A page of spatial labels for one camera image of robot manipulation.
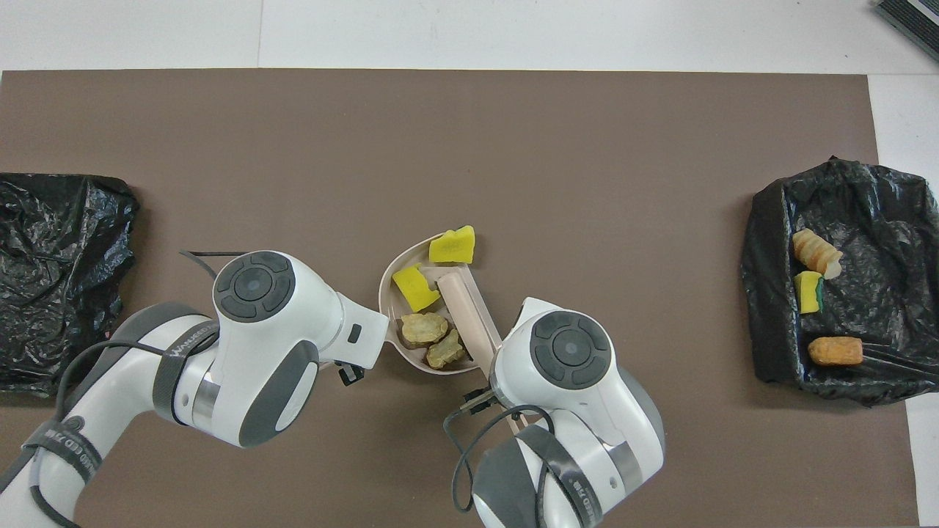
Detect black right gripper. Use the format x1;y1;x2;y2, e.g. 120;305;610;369
461;389;507;413

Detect pale yellow foam chunk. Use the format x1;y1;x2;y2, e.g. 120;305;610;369
400;313;450;348
425;329;469;370

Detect beige plastic dustpan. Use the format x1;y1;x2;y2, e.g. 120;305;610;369
378;233;489;376

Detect beige brush black bristles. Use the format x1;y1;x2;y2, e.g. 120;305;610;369
436;268;504;369

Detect yellow sponge piece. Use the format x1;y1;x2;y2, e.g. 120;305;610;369
428;225;476;265
392;264;442;312

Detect yellow sponge green scouring side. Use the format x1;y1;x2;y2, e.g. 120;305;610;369
794;271;825;315

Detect brown bread bun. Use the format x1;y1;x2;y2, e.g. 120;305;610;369
808;336;865;367

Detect striped croissant bread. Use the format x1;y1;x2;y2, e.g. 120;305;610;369
792;227;844;281

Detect black bag lined bin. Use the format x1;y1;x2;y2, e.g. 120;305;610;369
0;172;140;398
741;156;939;408

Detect brown table mat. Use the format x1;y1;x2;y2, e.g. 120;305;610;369
0;69;919;528

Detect dark ribbed grille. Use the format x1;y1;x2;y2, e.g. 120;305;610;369
875;0;939;63

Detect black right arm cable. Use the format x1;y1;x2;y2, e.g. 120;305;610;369
442;403;562;514

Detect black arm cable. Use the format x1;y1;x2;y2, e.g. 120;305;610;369
442;403;562;514
29;249;246;528

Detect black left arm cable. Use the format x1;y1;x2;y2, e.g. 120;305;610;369
29;249;246;528

